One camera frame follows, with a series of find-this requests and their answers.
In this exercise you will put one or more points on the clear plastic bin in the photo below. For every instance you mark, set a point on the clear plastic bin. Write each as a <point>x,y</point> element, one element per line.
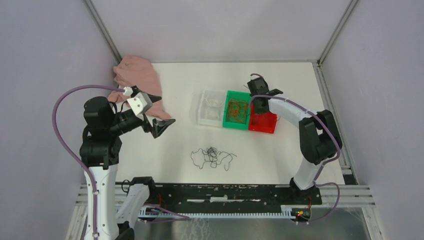
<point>211,108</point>

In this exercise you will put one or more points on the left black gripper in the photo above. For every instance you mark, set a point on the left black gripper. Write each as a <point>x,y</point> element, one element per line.
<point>158,125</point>

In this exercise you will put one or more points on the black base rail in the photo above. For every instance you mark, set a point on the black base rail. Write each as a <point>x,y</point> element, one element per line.
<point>196,198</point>

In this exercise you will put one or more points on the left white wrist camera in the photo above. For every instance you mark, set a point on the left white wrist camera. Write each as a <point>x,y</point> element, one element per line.
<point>138,100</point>

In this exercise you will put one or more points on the aluminium frame rail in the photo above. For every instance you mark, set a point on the aluminium frame rail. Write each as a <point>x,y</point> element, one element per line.
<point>351,196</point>

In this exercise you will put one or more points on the green plastic bin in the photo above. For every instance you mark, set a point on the green plastic bin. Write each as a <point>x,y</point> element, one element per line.
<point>236,110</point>

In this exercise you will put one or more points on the pink cloth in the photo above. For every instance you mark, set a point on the pink cloth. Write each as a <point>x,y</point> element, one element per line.
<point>139,72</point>

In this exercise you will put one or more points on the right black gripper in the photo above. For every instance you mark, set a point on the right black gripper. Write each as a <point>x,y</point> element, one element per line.
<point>258,111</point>

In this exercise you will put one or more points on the white slotted cable duct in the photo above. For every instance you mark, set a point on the white slotted cable duct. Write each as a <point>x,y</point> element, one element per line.
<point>147,213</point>

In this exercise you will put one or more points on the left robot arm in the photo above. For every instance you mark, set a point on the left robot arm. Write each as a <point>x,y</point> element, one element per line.
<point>99,153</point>

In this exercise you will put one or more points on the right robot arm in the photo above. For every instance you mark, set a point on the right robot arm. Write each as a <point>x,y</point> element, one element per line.
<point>319,138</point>

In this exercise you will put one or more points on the red plastic bin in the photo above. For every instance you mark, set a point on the red plastic bin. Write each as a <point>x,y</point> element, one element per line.
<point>262,123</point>

